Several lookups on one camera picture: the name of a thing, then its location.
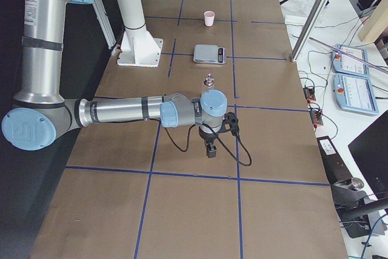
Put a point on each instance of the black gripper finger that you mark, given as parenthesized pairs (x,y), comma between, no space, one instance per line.
(209,150)
(214,150)

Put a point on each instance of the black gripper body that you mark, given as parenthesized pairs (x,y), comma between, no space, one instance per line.
(207,137)

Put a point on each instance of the clear glass sauce bottle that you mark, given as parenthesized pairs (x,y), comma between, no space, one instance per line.
(208,83)

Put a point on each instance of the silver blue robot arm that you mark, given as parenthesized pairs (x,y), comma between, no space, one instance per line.
(41,115)

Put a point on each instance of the silver digital kitchen scale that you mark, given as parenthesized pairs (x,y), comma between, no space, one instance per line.
(209,54)

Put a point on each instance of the brown paper table cover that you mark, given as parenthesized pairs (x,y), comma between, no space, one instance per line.
(134,190)

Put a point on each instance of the orange black connector strip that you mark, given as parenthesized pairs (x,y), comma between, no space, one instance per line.
(315,111)

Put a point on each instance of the black box with label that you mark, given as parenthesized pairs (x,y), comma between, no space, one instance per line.
(335,167)

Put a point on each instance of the lower blue teach pendant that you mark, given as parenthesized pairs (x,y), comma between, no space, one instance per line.
(355,94)

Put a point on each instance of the blue teach pendant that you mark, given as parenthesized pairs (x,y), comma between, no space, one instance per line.
(345,64)
(355,94)

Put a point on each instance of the upper blue teach pendant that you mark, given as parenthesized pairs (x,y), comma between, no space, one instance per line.
(345,64)

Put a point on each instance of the black monitor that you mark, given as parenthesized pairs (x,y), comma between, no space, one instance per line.
(369,151)

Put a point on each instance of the wooden plank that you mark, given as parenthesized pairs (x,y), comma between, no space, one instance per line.
(376,23)

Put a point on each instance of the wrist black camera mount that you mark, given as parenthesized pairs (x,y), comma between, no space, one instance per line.
(230,124)

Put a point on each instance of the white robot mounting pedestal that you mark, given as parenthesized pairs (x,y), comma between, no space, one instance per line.
(138,47)

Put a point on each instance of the aluminium frame post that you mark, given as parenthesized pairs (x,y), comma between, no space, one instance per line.
(307,28)

